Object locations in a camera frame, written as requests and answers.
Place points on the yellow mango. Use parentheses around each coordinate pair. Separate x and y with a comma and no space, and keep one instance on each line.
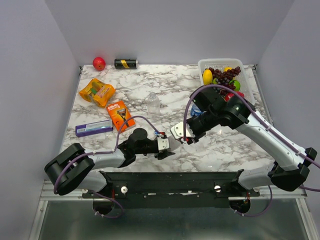
(207,77)

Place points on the red bottle cap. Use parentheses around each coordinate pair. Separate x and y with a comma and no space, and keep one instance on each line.
(163,136)

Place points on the white fruit basket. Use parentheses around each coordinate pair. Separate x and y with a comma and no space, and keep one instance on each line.
(221,63)

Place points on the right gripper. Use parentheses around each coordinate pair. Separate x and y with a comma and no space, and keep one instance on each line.
(197,136)

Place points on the green apple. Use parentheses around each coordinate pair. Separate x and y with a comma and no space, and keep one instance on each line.
(235,85)

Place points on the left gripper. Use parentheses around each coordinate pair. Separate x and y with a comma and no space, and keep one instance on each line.
(161,155)

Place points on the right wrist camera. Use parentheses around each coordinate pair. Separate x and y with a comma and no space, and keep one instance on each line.
(181,133)

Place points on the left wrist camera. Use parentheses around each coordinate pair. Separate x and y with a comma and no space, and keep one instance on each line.
(163,144)

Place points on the purple toothpaste box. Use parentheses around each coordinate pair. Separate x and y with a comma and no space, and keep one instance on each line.
(94,128)

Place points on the orange razor box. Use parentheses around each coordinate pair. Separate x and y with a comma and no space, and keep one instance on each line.
(119,113)

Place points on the orange snack bag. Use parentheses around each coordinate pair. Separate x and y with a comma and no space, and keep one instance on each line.
(97,92)

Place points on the clear empty plastic bottle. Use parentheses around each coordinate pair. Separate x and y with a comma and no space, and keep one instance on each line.
(153,104)

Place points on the black gold can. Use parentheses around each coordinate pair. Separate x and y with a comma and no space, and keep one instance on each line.
(126,63)

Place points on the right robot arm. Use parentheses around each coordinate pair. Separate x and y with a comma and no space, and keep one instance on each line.
(290,168)

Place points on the blue label plastic bottle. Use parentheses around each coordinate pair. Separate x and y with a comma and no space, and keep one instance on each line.
(195,111)

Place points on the yellow lemon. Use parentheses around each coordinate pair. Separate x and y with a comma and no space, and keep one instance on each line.
(226,69)

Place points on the purple grape bunch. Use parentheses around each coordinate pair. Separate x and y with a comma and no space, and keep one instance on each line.
(224,78)

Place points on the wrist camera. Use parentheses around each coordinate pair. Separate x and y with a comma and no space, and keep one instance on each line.
(181,133)
(163,144)

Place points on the red apple in basket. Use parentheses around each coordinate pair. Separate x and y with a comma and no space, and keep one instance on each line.
(228,96)

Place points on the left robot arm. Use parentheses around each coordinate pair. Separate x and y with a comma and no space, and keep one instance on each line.
(73,168)

